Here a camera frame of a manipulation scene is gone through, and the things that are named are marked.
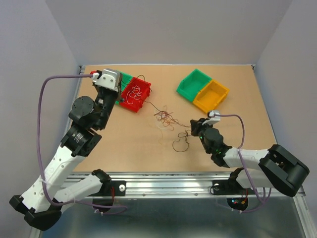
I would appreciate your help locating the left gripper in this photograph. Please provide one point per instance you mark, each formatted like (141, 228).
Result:
(98, 88)

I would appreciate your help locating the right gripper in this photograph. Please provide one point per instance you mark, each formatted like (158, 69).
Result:
(196, 125)

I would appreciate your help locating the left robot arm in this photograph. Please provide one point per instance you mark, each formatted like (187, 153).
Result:
(44, 202)

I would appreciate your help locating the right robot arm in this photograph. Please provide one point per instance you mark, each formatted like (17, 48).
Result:
(274, 167)

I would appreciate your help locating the left green bin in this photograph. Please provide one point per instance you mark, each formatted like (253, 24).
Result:
(126, 78)

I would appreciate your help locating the green bin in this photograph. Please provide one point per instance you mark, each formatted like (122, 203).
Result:
(192, 84)
(126, 78)

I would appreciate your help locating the red bin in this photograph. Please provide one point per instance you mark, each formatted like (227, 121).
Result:
(136, 93)

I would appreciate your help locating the yellow bin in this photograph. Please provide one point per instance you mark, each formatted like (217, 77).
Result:
(211, 96)

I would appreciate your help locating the right green bin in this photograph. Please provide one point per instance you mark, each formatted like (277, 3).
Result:
(192, 84)

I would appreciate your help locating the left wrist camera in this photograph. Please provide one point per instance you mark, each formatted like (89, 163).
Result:
(108, 79)

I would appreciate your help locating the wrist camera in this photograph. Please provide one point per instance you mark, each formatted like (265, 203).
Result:
(213, 118)
(108, 79)

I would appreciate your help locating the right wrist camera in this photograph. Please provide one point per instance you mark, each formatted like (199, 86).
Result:
(213, 118)

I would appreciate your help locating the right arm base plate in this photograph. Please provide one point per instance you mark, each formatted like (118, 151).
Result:
(226, 187)

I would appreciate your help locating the aluminium frame rail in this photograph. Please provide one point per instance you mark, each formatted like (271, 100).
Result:
(172, 204)

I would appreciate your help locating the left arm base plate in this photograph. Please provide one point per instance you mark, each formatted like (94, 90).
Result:
(114, 188)

